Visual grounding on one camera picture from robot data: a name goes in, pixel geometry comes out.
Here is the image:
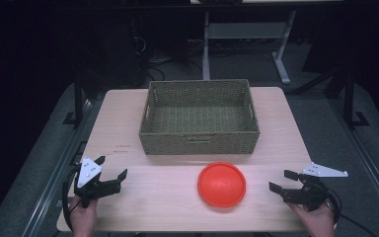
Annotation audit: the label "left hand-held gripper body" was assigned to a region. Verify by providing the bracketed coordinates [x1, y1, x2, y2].
[73, 157, 123, 209]

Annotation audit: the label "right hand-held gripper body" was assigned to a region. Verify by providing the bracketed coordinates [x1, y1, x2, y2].
[280, 161, 349, 211]

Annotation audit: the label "person's right hand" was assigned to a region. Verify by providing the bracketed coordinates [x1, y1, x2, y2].
[287, 200, 337, 237]

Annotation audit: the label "person's left hand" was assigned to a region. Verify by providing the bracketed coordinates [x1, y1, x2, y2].
[68, 196, 99, 237]

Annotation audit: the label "red plastic bowl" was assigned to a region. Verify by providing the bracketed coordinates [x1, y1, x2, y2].
[196, 161, 247, 208]

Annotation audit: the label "black metal stand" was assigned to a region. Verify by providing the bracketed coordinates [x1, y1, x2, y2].
[341, 67, 371, 130]
[62, 70, 87, 129]

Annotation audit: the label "green woven basket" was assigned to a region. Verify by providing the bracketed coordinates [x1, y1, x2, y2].
[138, 78, 261, 156]

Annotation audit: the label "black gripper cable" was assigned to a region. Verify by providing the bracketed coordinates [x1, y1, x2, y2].
[61, 165, 82, 231]
[322, 186, 379, 237]

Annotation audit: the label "aluminium rail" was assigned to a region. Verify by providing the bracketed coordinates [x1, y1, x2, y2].
[21, 98, 97, 237]
[328, 98, 379, 229]

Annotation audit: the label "bundle of floor cables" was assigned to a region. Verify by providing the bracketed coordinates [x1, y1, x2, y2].
[129, 34, 205, 82]

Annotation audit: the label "white metal desk frame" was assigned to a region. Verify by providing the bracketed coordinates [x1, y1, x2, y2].
[201, 9, 298, 85]

